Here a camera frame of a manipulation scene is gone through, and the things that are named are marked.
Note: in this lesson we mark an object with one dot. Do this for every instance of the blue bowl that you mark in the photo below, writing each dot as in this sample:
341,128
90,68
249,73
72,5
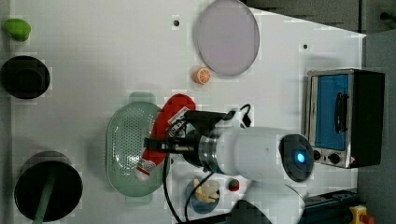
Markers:
200,207

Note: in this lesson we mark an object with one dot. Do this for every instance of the peeled banana toy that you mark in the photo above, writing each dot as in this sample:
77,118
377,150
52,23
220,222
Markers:
207,192

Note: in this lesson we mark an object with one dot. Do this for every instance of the lilac round plate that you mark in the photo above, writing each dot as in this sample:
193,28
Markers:
227,37

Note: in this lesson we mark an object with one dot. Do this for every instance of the yellow red emergency button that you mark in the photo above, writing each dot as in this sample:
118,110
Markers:
360,215

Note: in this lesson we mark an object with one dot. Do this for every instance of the silver toaster oven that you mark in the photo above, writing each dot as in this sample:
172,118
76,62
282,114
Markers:
344,116

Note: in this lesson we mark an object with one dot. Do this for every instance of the black pot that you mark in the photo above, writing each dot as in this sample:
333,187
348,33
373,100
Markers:
67,189

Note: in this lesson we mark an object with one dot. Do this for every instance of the small strawberry toy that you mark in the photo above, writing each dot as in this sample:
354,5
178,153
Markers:
233,185

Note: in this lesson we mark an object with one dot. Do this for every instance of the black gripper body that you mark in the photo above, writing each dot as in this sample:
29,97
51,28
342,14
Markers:
195,137

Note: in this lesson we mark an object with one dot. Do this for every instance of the orange slice toy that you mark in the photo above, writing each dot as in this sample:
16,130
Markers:
202,75

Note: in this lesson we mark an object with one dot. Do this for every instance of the green spatula handle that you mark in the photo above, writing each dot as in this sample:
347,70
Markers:
45,198

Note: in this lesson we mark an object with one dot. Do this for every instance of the red ketchup bottle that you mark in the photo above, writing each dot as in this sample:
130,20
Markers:
172,111

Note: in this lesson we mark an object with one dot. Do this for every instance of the green strainer basket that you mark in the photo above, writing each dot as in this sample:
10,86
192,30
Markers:
125,137

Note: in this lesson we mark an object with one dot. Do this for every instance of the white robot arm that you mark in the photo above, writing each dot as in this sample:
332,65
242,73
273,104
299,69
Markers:
224,143

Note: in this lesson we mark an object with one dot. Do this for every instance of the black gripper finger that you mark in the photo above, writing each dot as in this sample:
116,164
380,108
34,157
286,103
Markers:
155,144

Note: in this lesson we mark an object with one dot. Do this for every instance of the blue metal frame rail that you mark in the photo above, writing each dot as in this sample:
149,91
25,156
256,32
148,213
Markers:
330,208

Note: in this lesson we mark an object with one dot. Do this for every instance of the black bowl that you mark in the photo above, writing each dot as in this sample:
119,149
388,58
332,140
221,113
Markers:
25,77

